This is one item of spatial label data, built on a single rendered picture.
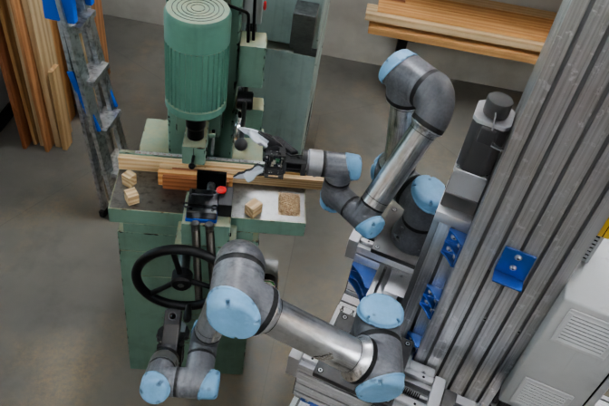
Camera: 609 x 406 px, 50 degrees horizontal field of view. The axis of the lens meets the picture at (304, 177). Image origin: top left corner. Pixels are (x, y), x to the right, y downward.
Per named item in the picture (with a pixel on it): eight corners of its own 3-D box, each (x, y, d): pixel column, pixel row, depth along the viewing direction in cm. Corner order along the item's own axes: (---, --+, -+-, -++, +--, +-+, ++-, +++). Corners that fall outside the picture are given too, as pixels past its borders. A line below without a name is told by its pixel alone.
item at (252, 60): (236, 86, 208) (239, 45, 198) (237, 70, 215) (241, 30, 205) (263, 89, 209) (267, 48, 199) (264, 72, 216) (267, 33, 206)
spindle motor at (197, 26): (160, 120, 185) (159, 21, 164) (169, 83, 197) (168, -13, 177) (224, 125, 186) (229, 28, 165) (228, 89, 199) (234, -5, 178)
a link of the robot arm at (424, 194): (420, 236, 203) (432, 206, 194) (391, 209, 210) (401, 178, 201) (447, 222, 209) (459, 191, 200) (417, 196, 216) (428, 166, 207)
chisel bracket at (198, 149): (181, 167, 202) (181, 146, 196) (187, 138, 212) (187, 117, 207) (206, 169, 203) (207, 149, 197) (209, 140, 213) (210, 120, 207)
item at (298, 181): (159, 177, 210) (159, 167, 207) (159, 172, 211) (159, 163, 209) (332, 190, 215) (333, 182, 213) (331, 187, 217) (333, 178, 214)
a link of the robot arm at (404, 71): (396, 213, 210) (414, 82, 169) (365, 185, 218) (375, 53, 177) (423, 194, 215) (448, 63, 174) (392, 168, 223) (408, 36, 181)
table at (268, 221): (101, 245, 194) (100, 231, 190) (120, 175, 217) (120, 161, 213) (304, 259, 200) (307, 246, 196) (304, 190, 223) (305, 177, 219)
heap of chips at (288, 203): (277, 215, 204) (278, 210, 203) (278, 192, 212) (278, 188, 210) (300, 217, 205) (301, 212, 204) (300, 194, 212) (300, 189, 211)
